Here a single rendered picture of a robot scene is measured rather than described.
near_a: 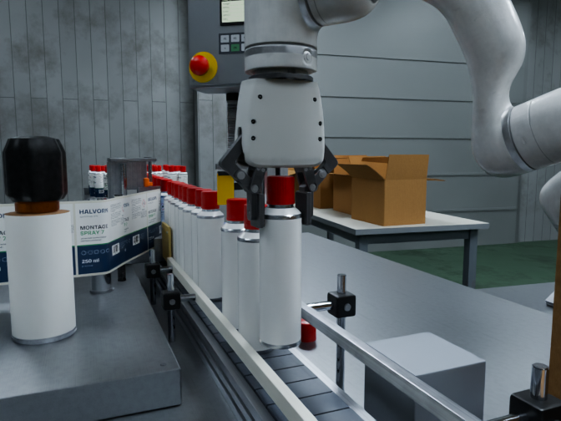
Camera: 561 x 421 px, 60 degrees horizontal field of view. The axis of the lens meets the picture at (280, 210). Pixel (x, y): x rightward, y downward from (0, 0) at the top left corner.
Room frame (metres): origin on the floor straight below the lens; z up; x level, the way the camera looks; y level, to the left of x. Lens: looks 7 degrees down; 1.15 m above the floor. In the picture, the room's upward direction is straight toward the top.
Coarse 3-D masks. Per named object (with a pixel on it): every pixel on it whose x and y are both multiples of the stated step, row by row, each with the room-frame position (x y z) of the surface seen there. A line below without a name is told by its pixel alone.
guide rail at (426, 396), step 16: (304, 304) 0.60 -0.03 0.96; (320, 320) 0.54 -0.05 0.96; (336, 336) 0.50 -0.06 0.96; (352, 336) 0.49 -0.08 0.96; (352, 352) 0.47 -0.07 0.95; (368, 352) 0.45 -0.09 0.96; (384, 368) 0.42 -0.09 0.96; (400, 368) 0.41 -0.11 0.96; (400, 384) 0.40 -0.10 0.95; (416, 384) 0.38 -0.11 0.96; (416, 400) 0.38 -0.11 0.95; (432, 400) 0.36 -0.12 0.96; (448, 400) 0.36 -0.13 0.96; (448, 416) 0.34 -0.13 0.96; (464, 416) 0.33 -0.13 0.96
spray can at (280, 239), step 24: (288, 192) 0.56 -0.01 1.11; (288, 216) 0.55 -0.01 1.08; (264, 240) 0.56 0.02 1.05; (288, 240) 0.55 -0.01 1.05; (264, 264) 0.56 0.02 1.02; (288, 264) 0.55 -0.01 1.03; (264, 288) 0.56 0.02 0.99; (288, 288) 0.55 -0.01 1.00; (264, 312) 0.56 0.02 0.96; (288, 312) 0.55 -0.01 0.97; (264, 336) 0.56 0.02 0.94; (288, 336) 0.55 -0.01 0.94
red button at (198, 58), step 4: (196, 56) 0.96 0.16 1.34; (200, 56) 0.96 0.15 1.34; (192, 60) 0.96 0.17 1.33; (196, 60) 0.96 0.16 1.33; (200, 60) 0.95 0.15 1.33; (204, 60) 0.96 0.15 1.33; (192, 64) 0.96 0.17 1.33; (196, 64) 0.95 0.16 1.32; (200, 64) 0.95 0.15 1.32; (204, 64) 0.95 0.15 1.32; (208, 64) 0.96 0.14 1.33; (192, 68) 0.96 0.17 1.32; (196, 68) 0.96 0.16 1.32; (200, 68) 0.95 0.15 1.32; (204, 68) 0.95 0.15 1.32; (208, 68) 0.96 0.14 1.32; (192, 72) 0.96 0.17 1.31; (196, 72) 0.96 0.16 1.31; (200, 72) 0.96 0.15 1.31; (204, 72) 0.96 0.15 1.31
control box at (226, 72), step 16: (192, 0) 0.99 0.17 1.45; (208, 0) 0.98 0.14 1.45; (192, 16) 0.99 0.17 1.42; (208, 16) 0.98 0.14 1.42; (192, 32) 0.99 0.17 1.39; (208, 32) 0.98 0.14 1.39; (224, 32) 0.97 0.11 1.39; (240, 32) 0.97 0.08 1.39; (192, 48) 0.99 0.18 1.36; (208, 48) 0.98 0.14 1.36; (224, 64) 0.97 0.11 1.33; (240, 64) 0.97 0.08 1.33; (192, 80) 0.99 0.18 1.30; (208, 80) 0.98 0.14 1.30; (224, 80) 0.97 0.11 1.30; (240, 80) 0.97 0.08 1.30
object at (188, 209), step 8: (192, 192) 0.98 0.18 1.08; (192, 200) 0.98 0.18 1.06; (184, 208) 0.98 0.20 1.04; (192, 208) 0.97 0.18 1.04; (184, 216) 0.97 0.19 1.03; (184, 224) 0.97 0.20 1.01; (184, 232) 0.98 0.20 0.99; (184, 240) 0.98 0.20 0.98; (184, 248) 0.98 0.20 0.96; (184, 256) 0.98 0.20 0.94; (184, 264) 0.98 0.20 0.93
